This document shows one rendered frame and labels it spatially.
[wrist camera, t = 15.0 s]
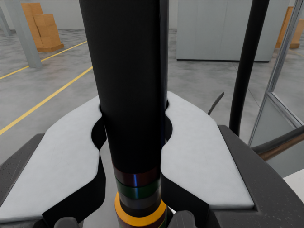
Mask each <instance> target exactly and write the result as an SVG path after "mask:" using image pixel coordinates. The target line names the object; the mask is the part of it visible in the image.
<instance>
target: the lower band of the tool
mask: <svg viewBox="0 0 304 228"><path fill-rule="evenodd" d="M115 209H116V212H117V214H118V216H119V217H120V218H121V219H122V220H123V221H124V222H125V223H127V224H129V225H132V226H138V227H140V226H147V225H150V224H152V223H154V222H155V221H157V220H158V219H159V218H160V217H161V216H162V214H163V213H164V211H165V209H166V204H165V203H164V202H163V201H161V204H160V206H159V207H158V209H157V210H156V211H155V212H154V213H152V214H151V215H149V216H146V217H142V218H136V217H132V216H130V215H128V214H126V213H125V212H124V211H123V209H122V208H121V206H120V201H119V193H118V192H117V194H116V197H115Z"/></svg>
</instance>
